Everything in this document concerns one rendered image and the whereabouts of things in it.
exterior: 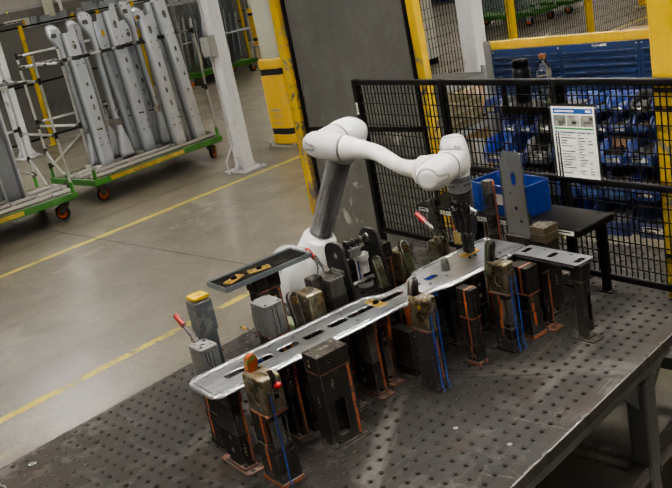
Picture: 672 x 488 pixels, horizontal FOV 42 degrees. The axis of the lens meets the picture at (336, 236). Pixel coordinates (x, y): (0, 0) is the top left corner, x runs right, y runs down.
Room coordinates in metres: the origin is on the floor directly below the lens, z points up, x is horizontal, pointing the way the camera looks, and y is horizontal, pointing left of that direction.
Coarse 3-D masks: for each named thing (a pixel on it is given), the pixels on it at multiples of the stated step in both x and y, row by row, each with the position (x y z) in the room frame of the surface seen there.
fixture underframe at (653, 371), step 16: (656, 368) 2.79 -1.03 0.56; (640, 384) 2.69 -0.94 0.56; (640, 400) 2.69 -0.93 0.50; (640, 416) 2.70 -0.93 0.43; (656, 416) 2.72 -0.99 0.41; (640, 432) 2.70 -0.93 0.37; (656, 432) 2.71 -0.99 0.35; (576, 448) 2.91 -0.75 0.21; (592, 448) 2.86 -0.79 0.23; (608, 448) 2.84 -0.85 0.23; (624, 448) 2.82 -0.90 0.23; (640, 448) 2.70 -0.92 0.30; (656, 448) 2.71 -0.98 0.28; (608, 464) 2.81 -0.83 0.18; (624, 464) 2.77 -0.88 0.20; (640, 464) 2.70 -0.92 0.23; (656, 464) 2.70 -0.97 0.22; (624, 480) 2.64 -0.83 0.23; (640, 480) 2.63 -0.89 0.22; (656, 480) 2.70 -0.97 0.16
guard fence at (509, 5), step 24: (504, 0) 8.04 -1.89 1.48; (552, 0) 8.53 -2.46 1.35; (576, 0) 8.82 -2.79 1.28; (432, 24) 7.28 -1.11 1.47; (504, 24) 7.95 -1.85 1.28; (552, 24) 8.50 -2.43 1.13; (576, 24) 8.80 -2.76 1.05; (600, 24) 9.11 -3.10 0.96; (432, 48) 7.24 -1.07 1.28; (288, 96) 6.17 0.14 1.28
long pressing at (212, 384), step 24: (480, 240) 3.24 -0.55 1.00; (432, 264) 3.08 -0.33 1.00; (456, 264) 3.04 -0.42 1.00; (480, 264) 2.99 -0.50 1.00; (432, 288) 2.86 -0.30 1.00; (336, 312) 2.81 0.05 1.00; (384, 312) 2.73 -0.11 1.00; (288, 336) 2.68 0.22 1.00; (336, 336) 2.61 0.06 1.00; (240, 360) 2.57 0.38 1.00; (288, 360) 2.51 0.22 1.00; (192, 384) 2.47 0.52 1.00; (216, 384) 2.43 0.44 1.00; (240, 384) 2.41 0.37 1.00
